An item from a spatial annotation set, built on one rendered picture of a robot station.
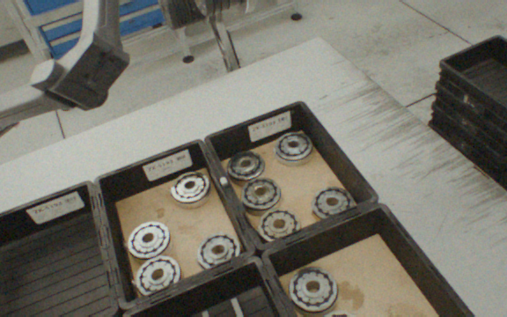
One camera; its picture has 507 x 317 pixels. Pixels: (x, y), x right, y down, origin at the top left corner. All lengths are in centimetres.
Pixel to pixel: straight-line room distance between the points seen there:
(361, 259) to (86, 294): 64
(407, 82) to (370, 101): 122
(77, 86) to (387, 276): 74
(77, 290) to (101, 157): 59
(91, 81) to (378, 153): 92
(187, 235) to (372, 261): 45
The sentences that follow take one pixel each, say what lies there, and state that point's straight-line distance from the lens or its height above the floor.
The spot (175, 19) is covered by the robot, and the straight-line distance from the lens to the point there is 191.
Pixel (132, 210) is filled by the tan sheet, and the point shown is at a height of 83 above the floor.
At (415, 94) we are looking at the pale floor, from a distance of 280.
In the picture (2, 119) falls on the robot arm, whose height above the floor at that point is 121.
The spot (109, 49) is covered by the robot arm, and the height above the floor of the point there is 137.
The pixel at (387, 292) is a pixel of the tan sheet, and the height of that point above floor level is 83.
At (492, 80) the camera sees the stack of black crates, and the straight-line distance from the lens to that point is 215.
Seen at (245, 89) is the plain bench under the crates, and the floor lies 70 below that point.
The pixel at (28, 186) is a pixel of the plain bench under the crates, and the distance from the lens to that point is 172.
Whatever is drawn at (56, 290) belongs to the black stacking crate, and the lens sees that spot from 125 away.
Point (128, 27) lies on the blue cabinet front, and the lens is 303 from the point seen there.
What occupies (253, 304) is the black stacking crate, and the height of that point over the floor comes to 83.
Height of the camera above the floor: 179
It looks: 46 degrees down
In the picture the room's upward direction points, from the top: 11 degrees counter-clockwise
